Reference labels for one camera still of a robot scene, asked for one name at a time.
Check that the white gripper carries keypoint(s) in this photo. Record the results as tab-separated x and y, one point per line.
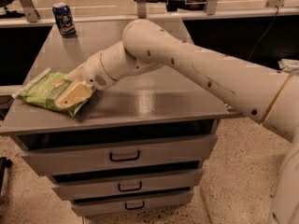
92	69

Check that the green jalapeno chip bag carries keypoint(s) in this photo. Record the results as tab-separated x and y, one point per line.
45	89

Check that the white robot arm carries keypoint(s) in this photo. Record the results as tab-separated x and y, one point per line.
265	95

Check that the blue soda can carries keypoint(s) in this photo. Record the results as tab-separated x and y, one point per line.
64	20

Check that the grey drawer cabinet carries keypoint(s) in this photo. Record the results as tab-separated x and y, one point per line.
160	104

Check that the top grey drawer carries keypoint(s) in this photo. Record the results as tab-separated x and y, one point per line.
90	158

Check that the grey drawer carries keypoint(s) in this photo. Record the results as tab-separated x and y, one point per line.
177	197
107	187
90	158

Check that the middle grey drawer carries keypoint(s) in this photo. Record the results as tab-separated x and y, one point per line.
107	187

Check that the bottom grey drawer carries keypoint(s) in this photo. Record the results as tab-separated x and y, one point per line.
177	197

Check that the black top drawer handle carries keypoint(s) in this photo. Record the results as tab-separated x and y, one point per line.
114	157

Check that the black drawer handle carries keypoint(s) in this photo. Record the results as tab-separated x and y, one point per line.
134	206
131	187
114	157

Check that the black middle drawer handle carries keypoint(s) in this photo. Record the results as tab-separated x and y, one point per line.
131	187

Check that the black bottom drawer handle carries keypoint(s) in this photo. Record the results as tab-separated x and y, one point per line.
134	206

